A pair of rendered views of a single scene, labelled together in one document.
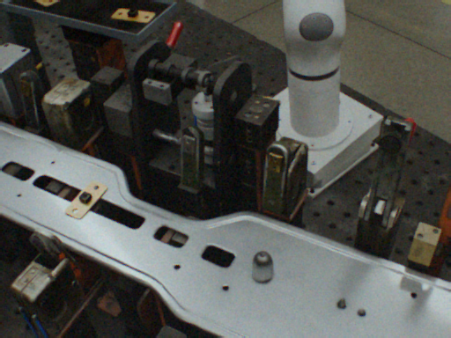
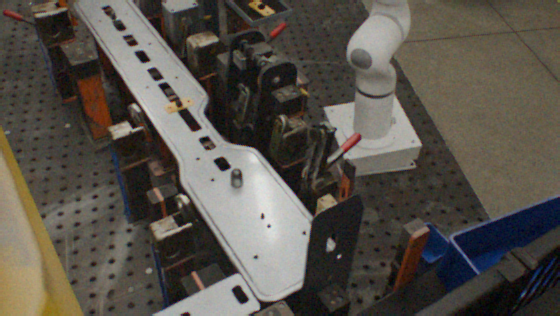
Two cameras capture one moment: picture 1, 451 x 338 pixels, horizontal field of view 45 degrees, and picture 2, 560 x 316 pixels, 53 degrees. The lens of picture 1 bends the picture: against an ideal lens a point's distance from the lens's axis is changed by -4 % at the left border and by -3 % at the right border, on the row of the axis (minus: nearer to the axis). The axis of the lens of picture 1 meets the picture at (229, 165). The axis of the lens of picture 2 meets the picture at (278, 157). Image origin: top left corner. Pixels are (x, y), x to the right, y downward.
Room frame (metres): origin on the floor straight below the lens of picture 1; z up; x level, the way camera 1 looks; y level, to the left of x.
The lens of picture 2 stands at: (-0.32, -0.52, 2.04)
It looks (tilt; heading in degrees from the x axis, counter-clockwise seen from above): 46 degrees down; 25
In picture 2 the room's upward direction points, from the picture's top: 2 degrees clockwise
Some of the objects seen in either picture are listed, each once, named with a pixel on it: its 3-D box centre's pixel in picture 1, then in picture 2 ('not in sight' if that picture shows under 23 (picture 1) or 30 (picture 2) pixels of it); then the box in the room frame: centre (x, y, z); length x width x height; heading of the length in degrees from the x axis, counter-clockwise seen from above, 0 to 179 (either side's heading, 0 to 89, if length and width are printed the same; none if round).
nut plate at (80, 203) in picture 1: (85, 197); (179, 103); (0.66, 0.25, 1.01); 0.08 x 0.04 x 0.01; 149
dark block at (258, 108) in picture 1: (259, 194); (284, 149); (0.73, -0.05, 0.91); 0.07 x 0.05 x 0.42; 148
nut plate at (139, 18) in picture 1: (132, 13); (261, 7); (1.00, 0.17, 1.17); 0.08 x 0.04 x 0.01; 66
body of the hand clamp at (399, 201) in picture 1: (368, 269); (316, 221); (0.56, -0.23, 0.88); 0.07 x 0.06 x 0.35; 148
